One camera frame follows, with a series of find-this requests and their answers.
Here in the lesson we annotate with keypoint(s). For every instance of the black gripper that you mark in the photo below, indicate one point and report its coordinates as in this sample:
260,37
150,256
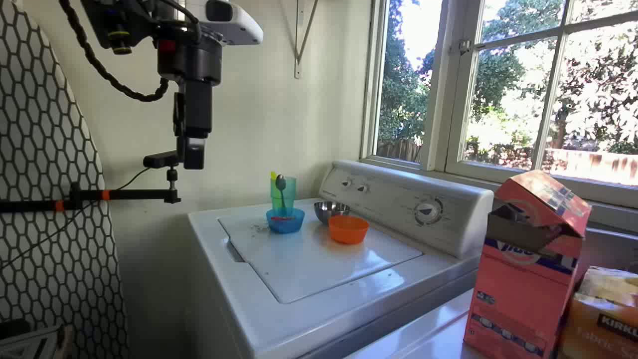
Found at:
198,106

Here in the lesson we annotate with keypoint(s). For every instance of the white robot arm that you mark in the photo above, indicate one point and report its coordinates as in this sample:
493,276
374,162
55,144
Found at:
220,23

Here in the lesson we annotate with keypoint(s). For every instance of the orange Tide detergent box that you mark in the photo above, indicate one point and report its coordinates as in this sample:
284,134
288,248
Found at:
521,292

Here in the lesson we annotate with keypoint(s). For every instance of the Kirkland fabric softener box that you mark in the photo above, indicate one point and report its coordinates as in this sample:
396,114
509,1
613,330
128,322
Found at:
601,312

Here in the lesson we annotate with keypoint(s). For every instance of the yellow-green plastic spoon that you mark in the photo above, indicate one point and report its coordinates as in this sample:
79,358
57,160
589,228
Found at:
274,182

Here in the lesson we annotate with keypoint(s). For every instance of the green plastic cup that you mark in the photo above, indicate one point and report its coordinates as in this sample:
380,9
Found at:
290,196

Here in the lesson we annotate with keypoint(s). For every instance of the blue plastic bowl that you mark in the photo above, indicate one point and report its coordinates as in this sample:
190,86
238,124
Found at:
286,222

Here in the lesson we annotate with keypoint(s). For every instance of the small metal bowl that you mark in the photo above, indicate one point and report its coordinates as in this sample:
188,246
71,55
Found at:
330,212

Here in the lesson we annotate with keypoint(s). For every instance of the small washer knob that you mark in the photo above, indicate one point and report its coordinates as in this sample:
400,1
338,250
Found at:
346,182
362,188

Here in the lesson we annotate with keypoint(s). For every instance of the hexagon patterned panel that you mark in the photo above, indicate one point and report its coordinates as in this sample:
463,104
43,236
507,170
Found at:
41,200

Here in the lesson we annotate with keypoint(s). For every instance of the white washing machine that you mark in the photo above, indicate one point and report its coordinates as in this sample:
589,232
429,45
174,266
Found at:
312,266

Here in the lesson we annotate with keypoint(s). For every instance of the orange plastic bowl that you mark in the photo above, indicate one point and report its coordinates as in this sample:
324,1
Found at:
348,230

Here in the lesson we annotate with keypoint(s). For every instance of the large washer dial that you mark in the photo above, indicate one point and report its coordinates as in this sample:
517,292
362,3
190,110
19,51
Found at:
429,212

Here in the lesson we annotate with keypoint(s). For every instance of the black white equipment piece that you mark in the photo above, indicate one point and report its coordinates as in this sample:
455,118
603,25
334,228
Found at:
31,342

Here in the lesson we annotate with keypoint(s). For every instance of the white framed window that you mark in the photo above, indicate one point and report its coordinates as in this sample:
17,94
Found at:
451,86

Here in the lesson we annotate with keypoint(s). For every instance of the white dryer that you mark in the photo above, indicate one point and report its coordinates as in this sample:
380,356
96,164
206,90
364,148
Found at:
425,332

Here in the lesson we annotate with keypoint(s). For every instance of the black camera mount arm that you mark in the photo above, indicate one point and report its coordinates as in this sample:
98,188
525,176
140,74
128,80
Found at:
126,194

